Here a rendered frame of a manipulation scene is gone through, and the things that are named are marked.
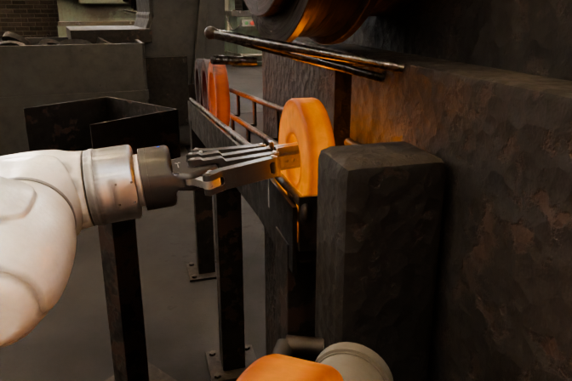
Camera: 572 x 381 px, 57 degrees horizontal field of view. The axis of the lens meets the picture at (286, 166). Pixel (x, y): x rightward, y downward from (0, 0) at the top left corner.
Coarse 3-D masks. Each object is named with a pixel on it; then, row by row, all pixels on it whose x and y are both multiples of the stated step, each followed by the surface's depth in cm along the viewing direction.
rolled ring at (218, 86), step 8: (208, 72) 143; (216, 72) 131; (224, 72) 131; (208, 80) 144; (216, 80) 130; (224, 80) 130; (208, 88) 146; (216, 88) 129; (224, 88) 130; (216, 96) 130; (224, 96) 130; (216, 104) 130; (224, 104) 130; (216, 112) 131; (224, 112) 131; (224, 120) 133
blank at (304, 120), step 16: (288, 112) 69; (304, 112) 63; (320, 112) 63; (288, 128) 69; (304, 128) 62; (320, 128) 62; (304, 144) 62; (320, 144) 61; (304, 160) 63; (288, 176) 71; (304, 176) 63; (304, 192) 64
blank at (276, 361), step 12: (264, 360) 23; (276, 360) 23; (288, 360) 24; (300, 360) 24; (252, 372) 22; (264, 372) 22; (276, 372) 22; (288, 372) 22; (300, 372) 22; (312, 372) 22; (324, 372) 23; (336, 372) 24
